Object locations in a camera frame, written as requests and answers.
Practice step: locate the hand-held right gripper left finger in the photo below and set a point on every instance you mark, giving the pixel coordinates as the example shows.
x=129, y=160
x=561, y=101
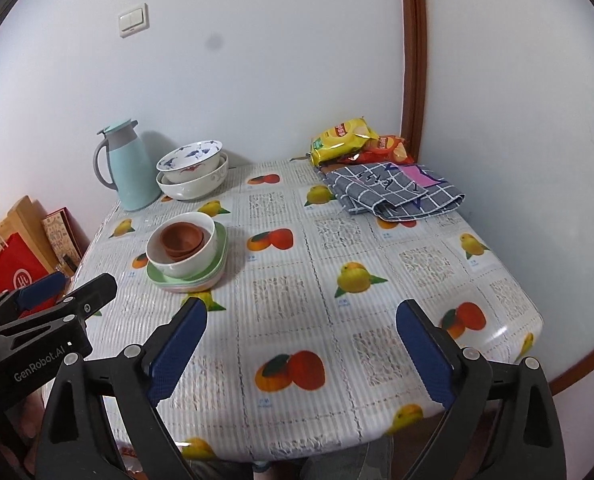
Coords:
x=177, y=355

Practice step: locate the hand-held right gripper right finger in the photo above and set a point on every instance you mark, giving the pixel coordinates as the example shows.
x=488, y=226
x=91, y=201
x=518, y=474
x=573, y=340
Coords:
x=427, y=355

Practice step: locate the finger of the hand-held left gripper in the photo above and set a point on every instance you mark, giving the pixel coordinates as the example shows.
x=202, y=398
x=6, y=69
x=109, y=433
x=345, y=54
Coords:
x=42, y=290
x=94, y=292

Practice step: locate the white bowl with grey swirls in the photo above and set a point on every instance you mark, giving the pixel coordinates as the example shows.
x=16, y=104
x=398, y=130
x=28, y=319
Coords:
x=187, y=265

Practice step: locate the small brown bowl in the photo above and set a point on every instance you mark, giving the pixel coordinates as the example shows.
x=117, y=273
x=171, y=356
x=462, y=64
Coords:
x=203, y=247
x=182, y=235

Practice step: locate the green plastic plate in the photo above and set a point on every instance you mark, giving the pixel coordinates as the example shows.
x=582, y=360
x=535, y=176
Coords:
x=219, y=250

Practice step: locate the red paper bag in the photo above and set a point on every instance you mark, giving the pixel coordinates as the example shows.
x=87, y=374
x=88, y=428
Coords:
x=14, y=265

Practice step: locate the patterned brown box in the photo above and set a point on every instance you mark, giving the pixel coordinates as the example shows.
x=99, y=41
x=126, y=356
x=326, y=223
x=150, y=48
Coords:
x=59, y=232

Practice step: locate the wooden board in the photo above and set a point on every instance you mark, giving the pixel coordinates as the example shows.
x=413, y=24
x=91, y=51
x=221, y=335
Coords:
x=24, y=215

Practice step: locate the light blue thermos jug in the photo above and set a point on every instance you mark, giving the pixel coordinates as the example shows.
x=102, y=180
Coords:
x=132, y=175

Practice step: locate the fruit print tablecloth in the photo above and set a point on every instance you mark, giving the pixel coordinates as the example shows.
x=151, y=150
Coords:
x=327, y=260

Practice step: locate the large white bowl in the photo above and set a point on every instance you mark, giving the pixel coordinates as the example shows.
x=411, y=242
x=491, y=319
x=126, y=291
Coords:
x=192, y=190

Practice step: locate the wooden baseboard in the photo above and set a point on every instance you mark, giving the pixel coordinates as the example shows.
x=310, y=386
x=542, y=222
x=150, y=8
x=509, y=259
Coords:
x=577, y=375

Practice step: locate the grey checked cloth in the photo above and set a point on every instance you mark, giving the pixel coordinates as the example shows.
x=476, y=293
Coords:
x=392, y=195

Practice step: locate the blue patterned white bowl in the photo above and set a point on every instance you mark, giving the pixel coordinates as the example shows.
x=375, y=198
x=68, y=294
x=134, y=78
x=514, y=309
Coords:
x=189, y=157

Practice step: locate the red chip bag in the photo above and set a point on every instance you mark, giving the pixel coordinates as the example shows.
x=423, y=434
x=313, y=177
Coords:
x=389, y=147

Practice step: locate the yellow chip bag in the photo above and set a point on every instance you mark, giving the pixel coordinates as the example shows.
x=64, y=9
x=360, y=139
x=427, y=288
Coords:
x=342, y=137

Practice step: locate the white light switch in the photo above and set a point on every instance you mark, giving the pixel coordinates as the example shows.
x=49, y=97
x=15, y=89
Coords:
x=133, y=20

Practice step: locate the wooden door frame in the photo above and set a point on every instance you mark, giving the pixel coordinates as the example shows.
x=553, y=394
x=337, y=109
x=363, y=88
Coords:
x=412, y=60

